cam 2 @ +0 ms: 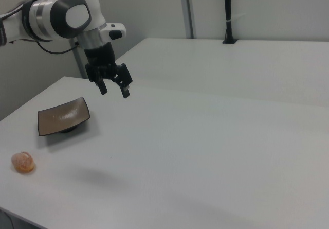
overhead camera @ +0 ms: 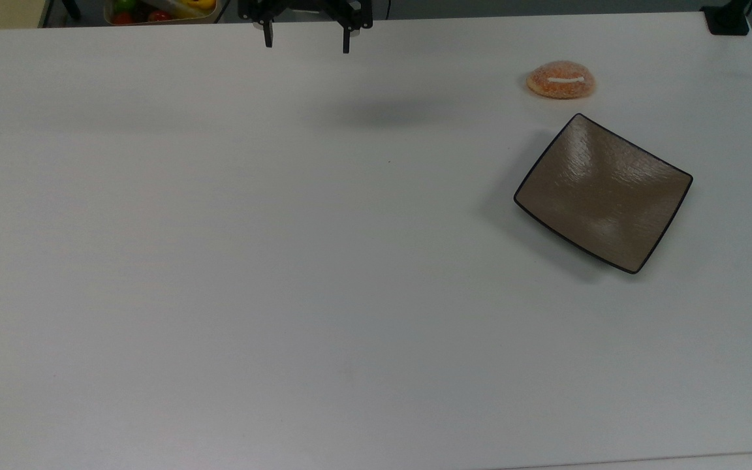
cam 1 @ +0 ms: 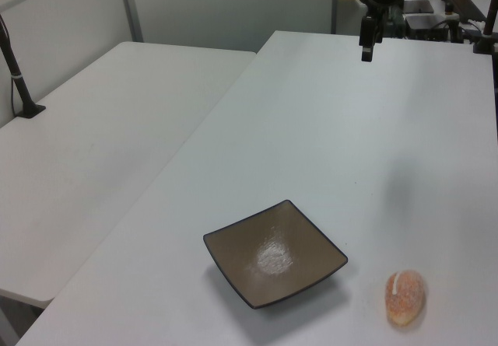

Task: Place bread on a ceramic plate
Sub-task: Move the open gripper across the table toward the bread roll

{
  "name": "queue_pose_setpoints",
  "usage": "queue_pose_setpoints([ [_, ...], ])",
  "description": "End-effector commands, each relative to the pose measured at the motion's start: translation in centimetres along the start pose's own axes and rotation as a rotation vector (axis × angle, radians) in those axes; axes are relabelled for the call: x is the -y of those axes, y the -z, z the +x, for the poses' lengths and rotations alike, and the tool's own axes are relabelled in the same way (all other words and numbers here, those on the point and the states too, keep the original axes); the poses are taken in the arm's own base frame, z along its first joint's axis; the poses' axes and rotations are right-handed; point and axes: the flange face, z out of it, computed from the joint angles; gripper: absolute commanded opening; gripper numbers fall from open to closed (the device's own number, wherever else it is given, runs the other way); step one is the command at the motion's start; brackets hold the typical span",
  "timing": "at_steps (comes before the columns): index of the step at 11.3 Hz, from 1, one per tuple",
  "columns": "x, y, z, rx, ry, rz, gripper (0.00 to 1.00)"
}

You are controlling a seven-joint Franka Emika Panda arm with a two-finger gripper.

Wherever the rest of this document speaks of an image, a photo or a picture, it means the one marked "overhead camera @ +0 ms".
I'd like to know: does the yellow toy banana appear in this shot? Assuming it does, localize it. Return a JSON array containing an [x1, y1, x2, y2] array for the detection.
[[176, 0, 217, 18]]

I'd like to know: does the round orange bread bun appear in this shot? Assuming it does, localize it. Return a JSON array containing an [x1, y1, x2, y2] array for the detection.
[[525, 60, 597, 101]]

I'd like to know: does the beige basket of fruit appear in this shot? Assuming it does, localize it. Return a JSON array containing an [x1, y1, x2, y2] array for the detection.
[[102, 0, 221, 26]]

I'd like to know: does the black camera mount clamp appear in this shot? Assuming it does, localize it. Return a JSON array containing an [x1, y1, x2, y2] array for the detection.
[[700, 0, 752, 37]]

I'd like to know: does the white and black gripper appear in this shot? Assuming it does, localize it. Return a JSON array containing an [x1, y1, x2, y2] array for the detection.
[[238, 0, 374, 55]]

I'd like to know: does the square brown ceramic plate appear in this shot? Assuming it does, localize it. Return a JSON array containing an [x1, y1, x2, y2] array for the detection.
[[513, 112, 695, 275]]

